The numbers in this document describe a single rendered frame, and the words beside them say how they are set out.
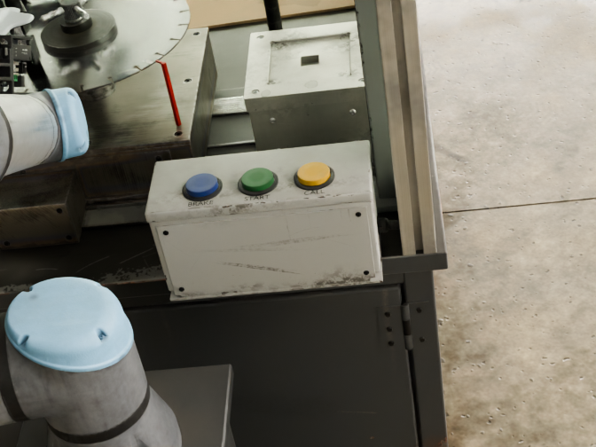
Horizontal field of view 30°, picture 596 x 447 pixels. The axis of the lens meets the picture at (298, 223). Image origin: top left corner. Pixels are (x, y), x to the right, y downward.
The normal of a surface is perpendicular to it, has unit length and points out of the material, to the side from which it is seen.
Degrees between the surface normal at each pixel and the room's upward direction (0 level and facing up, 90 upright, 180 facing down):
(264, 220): 90
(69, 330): 7
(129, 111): 0
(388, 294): 90
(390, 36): 90
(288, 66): 0
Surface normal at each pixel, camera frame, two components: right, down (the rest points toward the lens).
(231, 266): -0.02, 0.64
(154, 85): -0.14, -0.77
